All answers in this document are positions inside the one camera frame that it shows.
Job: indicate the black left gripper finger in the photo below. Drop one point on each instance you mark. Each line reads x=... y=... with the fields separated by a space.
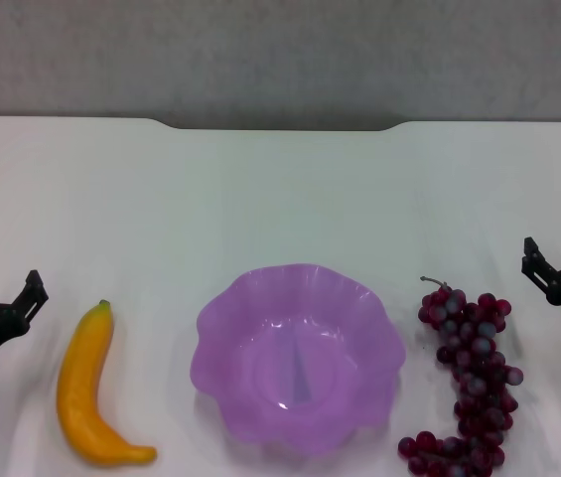
x=29 y=300

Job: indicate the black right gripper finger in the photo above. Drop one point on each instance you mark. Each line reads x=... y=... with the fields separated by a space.
x=540 y=266

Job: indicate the yellow plastic banana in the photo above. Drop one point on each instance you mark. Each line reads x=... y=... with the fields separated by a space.
x=79 y=377

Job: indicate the dark red grape bunch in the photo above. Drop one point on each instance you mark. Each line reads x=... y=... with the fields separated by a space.
x=478 y=348

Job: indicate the purple wavy plastic bowl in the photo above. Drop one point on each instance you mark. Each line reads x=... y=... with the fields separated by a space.
x=240 y=358

